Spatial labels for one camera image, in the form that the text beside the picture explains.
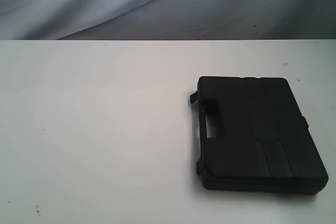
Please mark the grey backdrop cloth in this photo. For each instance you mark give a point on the grey backdrop cloth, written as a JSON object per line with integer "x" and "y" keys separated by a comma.
{"x": 167, "y": 19}

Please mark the black plastic carrying case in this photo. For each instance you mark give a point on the black plastic carrying case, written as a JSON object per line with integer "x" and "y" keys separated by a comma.
{"x": 253, "y": 137}

